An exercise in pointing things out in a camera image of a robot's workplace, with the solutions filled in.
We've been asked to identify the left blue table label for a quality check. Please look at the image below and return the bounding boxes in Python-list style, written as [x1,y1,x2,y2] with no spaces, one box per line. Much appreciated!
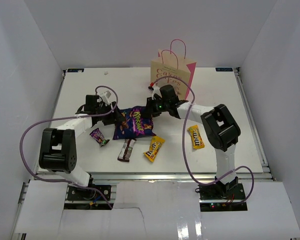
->
[66,68,85,73]

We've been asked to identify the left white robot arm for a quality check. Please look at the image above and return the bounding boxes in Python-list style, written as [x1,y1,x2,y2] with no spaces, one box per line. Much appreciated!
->
[38,90,123,200]

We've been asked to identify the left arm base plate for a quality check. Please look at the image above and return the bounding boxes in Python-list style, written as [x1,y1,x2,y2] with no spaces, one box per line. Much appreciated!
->
[64,184,113,210]

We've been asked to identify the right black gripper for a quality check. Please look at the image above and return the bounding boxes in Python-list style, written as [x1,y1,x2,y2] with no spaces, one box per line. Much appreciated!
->
[141,96,170,118]

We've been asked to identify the blue table label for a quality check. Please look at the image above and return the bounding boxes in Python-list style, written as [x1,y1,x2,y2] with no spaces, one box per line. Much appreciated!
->
[215,67,233,72]
[66,68,85,73]

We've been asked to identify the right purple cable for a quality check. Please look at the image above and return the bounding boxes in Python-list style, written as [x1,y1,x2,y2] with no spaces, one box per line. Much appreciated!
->
[153,76,255,205]

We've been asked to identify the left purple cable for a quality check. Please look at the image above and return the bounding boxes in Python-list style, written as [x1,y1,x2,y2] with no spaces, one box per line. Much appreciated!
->
[19,85,119,210]

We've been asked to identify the yellow M&M's pack right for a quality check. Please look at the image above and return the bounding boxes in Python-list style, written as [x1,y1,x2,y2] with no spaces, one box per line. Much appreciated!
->
[187,125,205,150]

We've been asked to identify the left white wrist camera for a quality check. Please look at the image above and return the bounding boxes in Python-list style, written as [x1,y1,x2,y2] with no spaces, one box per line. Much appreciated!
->
[98,90,111,105]

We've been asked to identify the beige pink paper bag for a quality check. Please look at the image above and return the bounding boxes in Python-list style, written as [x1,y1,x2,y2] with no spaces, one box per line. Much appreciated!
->
[150,39,197,100]

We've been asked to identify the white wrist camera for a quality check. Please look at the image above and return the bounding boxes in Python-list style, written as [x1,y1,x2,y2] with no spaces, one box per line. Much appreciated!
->
[98,90,111,105]
[148,82,161,100]

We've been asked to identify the brown chocolate bar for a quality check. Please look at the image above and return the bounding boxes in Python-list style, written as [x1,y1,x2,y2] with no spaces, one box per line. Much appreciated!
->
[117,139,137,163]

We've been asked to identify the right blue table label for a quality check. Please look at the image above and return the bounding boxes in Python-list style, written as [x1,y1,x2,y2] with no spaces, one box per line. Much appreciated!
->
[215,67,233,72]

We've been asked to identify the purple Krokant snack bag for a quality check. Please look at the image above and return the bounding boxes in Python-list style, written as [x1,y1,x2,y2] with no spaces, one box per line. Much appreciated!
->
[112,105,156,140]

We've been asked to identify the purple M&M's pack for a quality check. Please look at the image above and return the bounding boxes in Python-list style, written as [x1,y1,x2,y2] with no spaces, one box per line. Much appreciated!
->
[89,128,110,147]

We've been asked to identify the yellow m&m's pack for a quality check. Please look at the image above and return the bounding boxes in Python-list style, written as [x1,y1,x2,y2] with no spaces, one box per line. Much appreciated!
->
[143,136,165,163]
[187,125,205,150]

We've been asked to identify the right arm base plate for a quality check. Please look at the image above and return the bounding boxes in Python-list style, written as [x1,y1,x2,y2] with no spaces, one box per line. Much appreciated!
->
[195,183,248,213]

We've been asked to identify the yellow M&M's pack centre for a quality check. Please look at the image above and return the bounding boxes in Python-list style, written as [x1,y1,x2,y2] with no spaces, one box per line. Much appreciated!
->
[143,136,165,163]

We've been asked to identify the purple cable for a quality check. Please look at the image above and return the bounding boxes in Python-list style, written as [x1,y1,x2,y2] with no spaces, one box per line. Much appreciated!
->
[153,76,255,205]
[19,85,119,210]

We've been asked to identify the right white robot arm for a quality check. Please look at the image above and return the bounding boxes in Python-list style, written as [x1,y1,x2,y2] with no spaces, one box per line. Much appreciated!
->
[142,84,241,200]

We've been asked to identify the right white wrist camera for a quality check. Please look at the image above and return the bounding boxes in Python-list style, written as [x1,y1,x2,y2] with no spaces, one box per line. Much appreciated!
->
[148,82,161,100]

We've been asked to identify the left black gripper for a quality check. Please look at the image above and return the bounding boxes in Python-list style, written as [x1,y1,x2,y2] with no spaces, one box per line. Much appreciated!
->
[95,101,126,126]

